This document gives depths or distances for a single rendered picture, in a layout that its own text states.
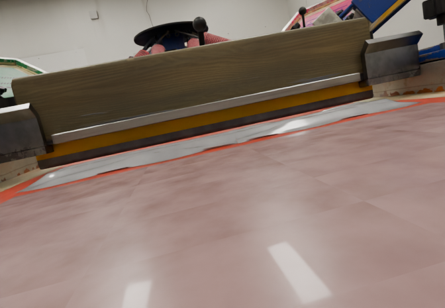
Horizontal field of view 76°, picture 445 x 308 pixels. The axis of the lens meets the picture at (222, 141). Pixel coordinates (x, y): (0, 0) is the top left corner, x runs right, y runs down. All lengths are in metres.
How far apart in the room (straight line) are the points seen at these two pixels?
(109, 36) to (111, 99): 4.39
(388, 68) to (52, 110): 0.38
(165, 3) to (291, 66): 4.45
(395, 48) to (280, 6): 4.67
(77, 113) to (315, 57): 0.27
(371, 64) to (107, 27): 4.50
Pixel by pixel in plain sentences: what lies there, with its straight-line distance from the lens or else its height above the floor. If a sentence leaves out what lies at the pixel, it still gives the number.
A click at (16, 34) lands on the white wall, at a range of 5.11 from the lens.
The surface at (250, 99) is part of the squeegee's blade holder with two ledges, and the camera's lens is 0.32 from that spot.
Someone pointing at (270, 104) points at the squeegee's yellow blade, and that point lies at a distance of 0.35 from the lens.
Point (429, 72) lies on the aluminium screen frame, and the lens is 0.43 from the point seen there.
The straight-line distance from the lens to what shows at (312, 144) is 0.18.
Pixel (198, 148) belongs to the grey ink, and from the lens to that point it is 0.24.
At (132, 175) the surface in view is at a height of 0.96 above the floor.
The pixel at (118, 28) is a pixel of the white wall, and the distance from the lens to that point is 4.72.
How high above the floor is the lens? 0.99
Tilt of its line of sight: 7 degrees down
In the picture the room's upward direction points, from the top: 12 degrees counter-clockwise
